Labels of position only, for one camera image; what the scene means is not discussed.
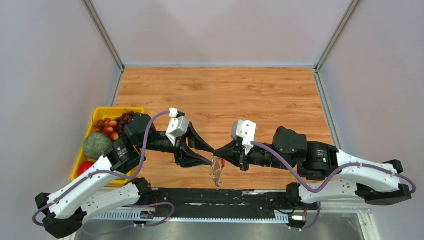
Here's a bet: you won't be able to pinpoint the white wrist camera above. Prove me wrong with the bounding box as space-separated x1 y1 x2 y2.
231 119 257 156
165 116 190 147

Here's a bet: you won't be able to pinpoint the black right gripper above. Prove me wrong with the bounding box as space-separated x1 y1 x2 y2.
213 138 295 172

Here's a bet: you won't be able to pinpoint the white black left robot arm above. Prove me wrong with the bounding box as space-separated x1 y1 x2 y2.
32 108 214 239

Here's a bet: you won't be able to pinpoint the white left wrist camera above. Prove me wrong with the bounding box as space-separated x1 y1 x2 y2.
165 116 190 147

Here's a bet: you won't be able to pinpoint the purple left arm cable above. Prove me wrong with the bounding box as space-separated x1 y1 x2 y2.
31 107 180 229

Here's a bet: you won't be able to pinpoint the purple grape bunch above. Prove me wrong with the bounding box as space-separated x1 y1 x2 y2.
116 111 139 135

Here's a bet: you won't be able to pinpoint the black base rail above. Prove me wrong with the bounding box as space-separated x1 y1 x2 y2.
135 188 318 220

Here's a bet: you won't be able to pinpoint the yellow plastic tray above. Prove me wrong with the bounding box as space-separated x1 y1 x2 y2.
70 106 145 181

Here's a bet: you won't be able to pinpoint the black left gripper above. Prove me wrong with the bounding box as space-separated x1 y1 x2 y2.
138 121 215 169

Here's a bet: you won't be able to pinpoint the small red peaches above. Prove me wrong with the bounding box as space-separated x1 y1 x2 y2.
92 118 120 142

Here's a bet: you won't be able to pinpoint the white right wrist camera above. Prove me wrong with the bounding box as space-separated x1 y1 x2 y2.
231 119 257 156

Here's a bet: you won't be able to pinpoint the green melon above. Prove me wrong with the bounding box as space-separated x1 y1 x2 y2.
82 133 113 160

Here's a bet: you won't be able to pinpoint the red apple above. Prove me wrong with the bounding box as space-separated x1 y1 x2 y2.
77 160 95 176

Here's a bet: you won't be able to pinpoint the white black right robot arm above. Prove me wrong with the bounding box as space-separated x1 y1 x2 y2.
214 122 417 209

